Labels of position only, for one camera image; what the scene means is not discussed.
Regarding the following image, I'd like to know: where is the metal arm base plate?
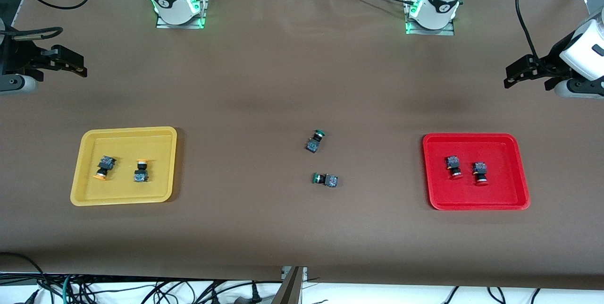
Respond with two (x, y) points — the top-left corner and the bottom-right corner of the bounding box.
(156, 15), (207, 29)
(405, 21), (455, 36)

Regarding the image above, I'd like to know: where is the yellow plastic tray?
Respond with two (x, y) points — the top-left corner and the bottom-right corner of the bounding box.
(70, 127), (178, 207)

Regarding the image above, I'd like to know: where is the green cable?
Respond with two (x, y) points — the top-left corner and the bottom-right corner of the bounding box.
(62, 275), (77, 304)

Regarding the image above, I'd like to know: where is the red plastic tray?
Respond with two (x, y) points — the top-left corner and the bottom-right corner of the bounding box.
(422, 133), (531, 211)

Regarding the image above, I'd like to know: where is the red mushroom push button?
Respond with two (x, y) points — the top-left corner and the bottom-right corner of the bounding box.
(445, 155), (464, 180)
(472, 161), (489, 186)

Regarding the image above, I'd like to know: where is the green push button switch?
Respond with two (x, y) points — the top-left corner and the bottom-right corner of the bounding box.
(311, 172), (339, 188)
(305, 129), (327, 154)

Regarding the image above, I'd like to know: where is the brown table cover sheet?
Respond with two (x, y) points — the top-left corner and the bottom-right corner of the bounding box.
(0, 0), (604, 290)

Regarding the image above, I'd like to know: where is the brown wooden beam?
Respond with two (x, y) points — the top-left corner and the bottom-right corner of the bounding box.
(273, 266), (305, 304)

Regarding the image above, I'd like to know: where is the black looped cable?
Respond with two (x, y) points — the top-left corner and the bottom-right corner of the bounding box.
(0, 251), (57, 304)

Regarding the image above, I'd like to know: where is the yellow push button switch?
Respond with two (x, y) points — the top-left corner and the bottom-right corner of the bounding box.
(133, 159), (150, 183)
(92, 155), (117, 182)

